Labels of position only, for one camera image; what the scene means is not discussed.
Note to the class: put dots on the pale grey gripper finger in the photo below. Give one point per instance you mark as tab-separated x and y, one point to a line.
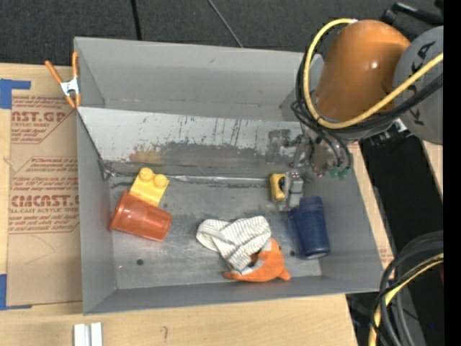
287	193
297	189

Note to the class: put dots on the small yellow toy block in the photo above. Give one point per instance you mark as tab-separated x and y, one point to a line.
276	187

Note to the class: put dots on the dark blue cup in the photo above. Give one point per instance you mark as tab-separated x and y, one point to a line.
310	229

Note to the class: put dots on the white striped cloth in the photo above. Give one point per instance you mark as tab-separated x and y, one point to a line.
241	240

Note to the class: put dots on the orange toy animal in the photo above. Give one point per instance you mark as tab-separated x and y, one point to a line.
270	267

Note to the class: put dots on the grey metal bin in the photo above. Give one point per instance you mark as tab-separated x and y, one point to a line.
216	258

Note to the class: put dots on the yellow toy brick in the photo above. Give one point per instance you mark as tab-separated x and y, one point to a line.
149	187

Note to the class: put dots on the orange plastic cup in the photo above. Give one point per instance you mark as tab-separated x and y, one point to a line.
140	220

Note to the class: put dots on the brown cardboard board red print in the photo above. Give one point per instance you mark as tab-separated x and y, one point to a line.
43	251

